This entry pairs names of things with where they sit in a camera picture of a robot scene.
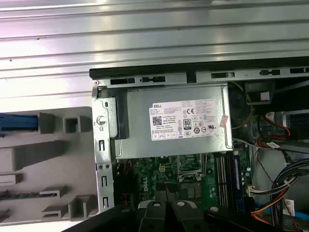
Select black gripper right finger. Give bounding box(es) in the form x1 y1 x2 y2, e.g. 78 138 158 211
167 182 300 232

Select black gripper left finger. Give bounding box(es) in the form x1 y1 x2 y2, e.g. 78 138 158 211
60 182 168 232

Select orange red power wire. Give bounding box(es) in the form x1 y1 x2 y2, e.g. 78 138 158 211
250 190 293 225

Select CPU socket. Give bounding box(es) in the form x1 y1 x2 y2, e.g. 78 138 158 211
180 182 202 203

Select green motherboard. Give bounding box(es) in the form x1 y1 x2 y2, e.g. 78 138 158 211
113 147 253 215

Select black open PC case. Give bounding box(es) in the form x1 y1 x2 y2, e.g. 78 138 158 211
88 57 309 232

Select grey power supply unit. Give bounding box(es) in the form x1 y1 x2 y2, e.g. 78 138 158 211
115 83 234 160

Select grey plastic parts rack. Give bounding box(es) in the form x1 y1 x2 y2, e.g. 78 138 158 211
0 106 98 222

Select metal socket cover frame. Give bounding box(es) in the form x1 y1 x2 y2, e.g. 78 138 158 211
177 154 206 182

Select black cable bundle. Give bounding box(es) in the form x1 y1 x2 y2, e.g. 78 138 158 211
270 157 309 201

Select yellow black power wires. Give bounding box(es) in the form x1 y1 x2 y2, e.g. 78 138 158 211
228 81 255 130

